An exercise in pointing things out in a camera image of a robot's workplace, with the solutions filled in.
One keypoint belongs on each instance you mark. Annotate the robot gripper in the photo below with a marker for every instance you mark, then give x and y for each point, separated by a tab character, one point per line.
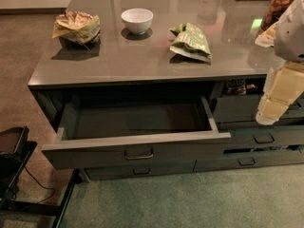
291	37

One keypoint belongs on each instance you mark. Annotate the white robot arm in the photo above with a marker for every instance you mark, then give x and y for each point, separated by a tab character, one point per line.
287	34

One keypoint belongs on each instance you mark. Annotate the snack packs in right drawer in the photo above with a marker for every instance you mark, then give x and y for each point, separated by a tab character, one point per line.
240	87

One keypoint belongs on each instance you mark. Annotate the grey top right drawer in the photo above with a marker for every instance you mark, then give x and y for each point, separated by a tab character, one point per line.
243	108

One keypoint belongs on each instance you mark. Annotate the grey bottom right drawer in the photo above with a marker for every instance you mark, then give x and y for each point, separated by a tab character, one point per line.
250	160

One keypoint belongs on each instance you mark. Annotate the grey bottom left drawer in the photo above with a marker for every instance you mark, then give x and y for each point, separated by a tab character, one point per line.
140	170

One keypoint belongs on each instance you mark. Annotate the grey cabinet with glossy top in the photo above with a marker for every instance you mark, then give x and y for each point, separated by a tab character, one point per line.
125	67

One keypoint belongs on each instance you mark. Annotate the glass jar of snacks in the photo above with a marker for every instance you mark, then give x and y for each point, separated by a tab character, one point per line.
273	13

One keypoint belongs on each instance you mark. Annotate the green chip bag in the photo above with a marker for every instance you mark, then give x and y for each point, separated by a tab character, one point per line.
190	42

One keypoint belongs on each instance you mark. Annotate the white ceramic bowl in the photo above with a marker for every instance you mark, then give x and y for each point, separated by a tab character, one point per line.
137	21

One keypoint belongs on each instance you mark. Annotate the yellow brown chip bag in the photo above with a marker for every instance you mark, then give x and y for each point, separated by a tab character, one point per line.
77	27

